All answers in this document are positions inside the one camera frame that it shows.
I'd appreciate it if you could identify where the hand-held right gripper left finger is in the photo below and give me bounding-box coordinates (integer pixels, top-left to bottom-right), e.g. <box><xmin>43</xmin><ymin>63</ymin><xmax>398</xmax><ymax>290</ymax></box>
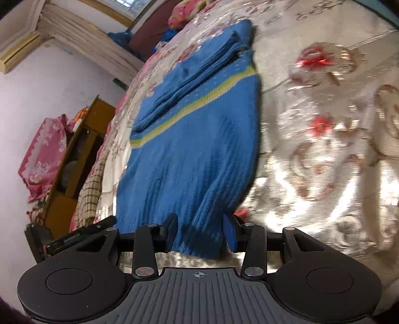
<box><xmin>75</xmin><ymin>213</ymin><xmax>179</xmax><ymax>280</ymax></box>

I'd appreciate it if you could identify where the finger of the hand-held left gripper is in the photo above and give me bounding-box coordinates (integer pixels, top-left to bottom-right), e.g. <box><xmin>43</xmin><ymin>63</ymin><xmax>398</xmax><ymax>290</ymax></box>
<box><xmin>46</xmin><ymin>216</ymin><xmax>118</xmax><ymax>253</ymax></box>

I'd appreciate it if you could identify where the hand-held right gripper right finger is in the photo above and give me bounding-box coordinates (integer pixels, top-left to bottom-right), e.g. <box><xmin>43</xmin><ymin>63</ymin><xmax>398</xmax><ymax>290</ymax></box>
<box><xmin>222</xmin><ymin>214</ymin><xmax>325</xmax><ymax>280</ymax></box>

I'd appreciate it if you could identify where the blue striped knit sweater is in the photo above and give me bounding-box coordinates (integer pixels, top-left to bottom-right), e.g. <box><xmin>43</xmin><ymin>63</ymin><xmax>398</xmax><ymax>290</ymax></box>
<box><xmin>115</xmin><ymin>19</ymin><xmax>262</xmax><ymax>260</ymax></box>

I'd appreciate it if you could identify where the brown checked blanket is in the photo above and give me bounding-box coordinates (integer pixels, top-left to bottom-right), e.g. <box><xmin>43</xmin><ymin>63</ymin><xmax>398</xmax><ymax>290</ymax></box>
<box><xmin>72</xmin><ymin>157</ymin><xmax>108</xmax><ymax>226</ymax></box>

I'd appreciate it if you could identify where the dark stool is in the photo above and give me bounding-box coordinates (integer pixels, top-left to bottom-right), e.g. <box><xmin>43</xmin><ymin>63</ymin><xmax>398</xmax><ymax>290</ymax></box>
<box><xmin>24</xmin><ymin>224</ymin><xmax>50</xmax><ymax>264</ymax></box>

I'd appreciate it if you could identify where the wooden cabinet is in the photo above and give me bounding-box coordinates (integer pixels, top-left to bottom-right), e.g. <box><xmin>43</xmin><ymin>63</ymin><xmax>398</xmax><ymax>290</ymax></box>
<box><xmin>40</xmin><ymin>95</ymin><xmax>116</xmax><ymax>242</ymax></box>

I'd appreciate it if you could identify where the pink floral cloth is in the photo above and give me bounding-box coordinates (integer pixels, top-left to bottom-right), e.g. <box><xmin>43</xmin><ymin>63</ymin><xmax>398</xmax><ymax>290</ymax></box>
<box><xmin>18</xmin><ymin>113</ymin><xmax>73</xmax><ymax>204</ymax></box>

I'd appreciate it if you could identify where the floral satin bedspread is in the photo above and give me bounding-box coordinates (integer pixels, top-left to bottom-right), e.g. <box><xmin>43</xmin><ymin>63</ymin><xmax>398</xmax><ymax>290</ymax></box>
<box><xmin>70</xmin><ymin>0</ymin><xmax>399</xmax><ymax>290</ymax></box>

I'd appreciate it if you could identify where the cream curtain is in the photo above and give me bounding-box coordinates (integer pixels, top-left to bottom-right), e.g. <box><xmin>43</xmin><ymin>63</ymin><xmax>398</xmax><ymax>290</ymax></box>
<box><xmin>39</xmin><ymin>2</ymin><xmax>144</xmax><ymax>86</ymax></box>

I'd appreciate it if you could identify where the blue hanging cloth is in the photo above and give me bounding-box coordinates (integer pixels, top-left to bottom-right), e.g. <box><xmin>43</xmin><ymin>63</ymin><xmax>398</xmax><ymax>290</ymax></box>
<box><xmin>106</xmin><ymin>29</ymin><xmax>139</xmax><ymax>52</ymax></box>

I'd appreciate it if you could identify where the blue knit cloth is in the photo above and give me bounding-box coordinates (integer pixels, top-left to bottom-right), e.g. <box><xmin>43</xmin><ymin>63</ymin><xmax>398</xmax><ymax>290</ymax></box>
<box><xmin>160</xmin><ymin>27</ymin><xmax>180</xmax><ymax>42</ymax></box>

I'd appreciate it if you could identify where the dark red headboard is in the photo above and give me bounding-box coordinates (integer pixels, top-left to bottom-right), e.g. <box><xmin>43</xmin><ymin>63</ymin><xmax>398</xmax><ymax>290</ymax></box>
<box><xmin>127</xmin><ymin>0</ymin><xmax>185</xmax><ymax>62</ymax></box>

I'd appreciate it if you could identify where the pink floral folded quilt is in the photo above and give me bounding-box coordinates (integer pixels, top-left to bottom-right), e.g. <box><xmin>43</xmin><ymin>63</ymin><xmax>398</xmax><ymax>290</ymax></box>
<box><xmin>168</xmin><ymin>0</ymin><xmax>219</xmax><ymax>31</ymax></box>

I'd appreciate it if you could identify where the window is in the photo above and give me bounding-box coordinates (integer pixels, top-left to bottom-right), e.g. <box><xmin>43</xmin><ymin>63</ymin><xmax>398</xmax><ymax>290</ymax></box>
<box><xmin>106</xmin><ymin>0</ymin><xmax>158</xmax><ymax>20</ymax></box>

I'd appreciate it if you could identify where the wall air conditioner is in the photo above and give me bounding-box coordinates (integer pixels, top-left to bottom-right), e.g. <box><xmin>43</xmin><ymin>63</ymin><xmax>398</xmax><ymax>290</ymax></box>
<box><xmin>0</xmin><ymin>33</ymin><xmax>42</xmax><ymax>75</ymax></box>

